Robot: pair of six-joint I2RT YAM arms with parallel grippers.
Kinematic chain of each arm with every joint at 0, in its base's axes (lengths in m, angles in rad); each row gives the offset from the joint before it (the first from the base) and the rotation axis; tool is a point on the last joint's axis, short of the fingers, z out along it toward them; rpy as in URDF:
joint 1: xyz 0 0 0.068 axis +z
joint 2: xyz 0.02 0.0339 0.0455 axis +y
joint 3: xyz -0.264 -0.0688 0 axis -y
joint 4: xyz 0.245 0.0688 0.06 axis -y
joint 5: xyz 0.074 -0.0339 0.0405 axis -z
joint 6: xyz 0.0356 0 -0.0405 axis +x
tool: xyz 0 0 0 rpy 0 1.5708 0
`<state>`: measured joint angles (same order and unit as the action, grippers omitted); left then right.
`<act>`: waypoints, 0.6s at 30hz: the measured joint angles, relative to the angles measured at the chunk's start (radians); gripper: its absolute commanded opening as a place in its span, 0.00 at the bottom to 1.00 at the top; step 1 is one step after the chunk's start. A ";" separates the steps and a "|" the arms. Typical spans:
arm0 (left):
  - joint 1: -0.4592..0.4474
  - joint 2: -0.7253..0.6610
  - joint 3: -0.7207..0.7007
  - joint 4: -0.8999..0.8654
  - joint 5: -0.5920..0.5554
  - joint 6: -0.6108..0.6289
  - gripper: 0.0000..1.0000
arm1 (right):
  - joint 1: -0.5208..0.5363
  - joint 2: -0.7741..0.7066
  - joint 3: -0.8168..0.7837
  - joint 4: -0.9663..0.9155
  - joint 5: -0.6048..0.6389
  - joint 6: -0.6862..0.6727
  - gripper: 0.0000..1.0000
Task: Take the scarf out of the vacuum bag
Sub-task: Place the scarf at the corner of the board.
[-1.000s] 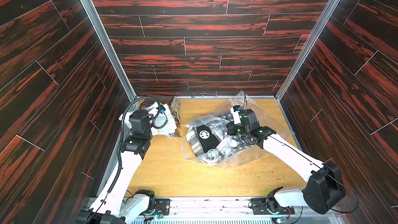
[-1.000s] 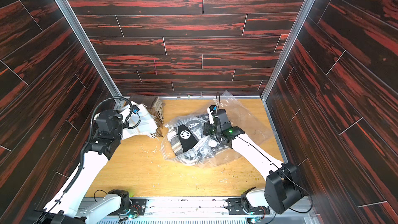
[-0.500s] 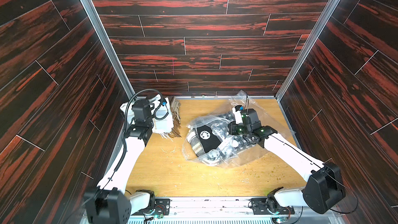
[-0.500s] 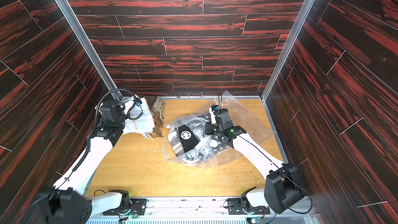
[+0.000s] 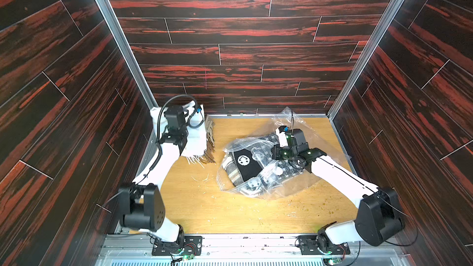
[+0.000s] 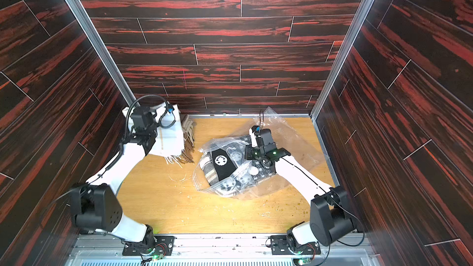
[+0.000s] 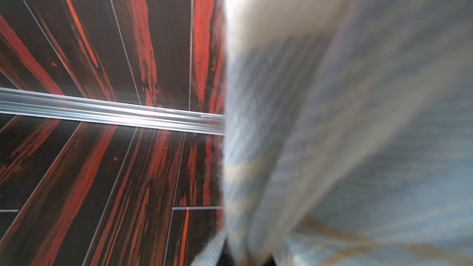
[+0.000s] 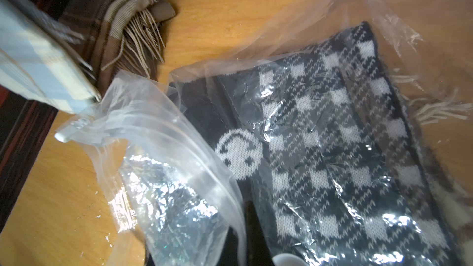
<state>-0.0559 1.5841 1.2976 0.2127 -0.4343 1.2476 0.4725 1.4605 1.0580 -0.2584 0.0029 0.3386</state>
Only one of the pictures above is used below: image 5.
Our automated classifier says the clear plastic vacuum bag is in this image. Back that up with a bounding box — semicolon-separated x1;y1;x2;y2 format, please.
216;108;345;200

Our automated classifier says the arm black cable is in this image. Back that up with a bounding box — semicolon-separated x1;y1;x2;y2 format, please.
103;94;204;245
289;110;419;263

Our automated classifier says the black scarf white emblem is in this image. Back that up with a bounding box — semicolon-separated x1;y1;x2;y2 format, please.
229;149;262;186

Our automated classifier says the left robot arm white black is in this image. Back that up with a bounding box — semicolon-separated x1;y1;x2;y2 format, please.
118;105;188;251

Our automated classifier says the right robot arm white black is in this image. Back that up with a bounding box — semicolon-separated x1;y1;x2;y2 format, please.
272;126;405;252

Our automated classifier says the brown striped fringed scarf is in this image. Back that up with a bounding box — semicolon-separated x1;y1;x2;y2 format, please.
203;115;215;163

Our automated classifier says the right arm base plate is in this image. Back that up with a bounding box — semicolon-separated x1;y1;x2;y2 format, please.
294;235;351;256

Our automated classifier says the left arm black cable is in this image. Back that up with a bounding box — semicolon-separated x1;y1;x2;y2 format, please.
103;94;204;245

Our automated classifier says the front aluminium rail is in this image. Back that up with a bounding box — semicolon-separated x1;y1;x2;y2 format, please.
96;233;411;266

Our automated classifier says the white fringed scarf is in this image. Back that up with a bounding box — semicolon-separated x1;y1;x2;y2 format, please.
150;100;206;164

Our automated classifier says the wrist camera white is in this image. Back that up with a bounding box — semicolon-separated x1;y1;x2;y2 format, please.
190;104;202;118
275;126;289;147

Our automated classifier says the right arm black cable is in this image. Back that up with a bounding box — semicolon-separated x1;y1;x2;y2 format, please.
289;110;419;263

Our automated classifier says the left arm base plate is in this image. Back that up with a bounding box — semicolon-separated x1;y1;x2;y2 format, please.
152;235;203;257

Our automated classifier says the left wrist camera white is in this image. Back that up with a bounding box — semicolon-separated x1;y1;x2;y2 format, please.
190;104;202;118

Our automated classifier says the beige brown striped scarf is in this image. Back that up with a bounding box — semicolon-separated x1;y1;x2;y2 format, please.
222;155;244;187

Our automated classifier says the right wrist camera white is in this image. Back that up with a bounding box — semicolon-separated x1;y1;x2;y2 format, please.
275;126;289;147

